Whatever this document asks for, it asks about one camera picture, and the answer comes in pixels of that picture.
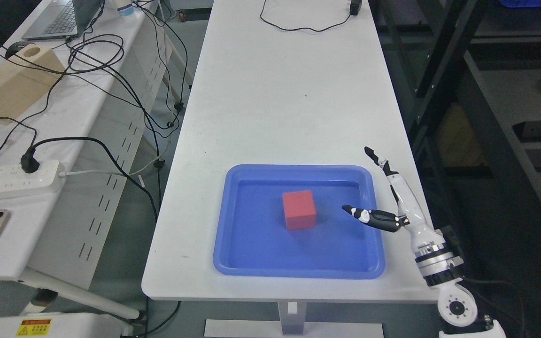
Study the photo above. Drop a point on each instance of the black metal shelf right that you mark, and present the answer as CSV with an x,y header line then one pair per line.
x,y
468,80

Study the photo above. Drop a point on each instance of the white side desk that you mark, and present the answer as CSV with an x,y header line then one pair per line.
x,y
93,124

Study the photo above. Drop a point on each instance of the pink foam block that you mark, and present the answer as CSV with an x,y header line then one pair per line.
x,y
299,210

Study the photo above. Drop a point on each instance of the beige foam block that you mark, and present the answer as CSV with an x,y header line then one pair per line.
x,y
25,77

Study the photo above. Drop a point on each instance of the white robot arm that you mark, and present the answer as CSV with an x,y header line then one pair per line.
x,y
442,270

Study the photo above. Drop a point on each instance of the blue plastic tray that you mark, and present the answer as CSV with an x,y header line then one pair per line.
x,y
252,239

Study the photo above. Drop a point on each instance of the white power strip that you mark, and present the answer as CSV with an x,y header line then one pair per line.
x,y
14,182

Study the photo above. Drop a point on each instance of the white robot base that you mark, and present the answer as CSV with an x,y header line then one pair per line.
x,y
64,325

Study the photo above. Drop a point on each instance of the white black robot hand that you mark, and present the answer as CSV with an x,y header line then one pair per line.
x,y
406,206

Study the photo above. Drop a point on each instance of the grey laptop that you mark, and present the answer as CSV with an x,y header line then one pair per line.
x,y
63,18

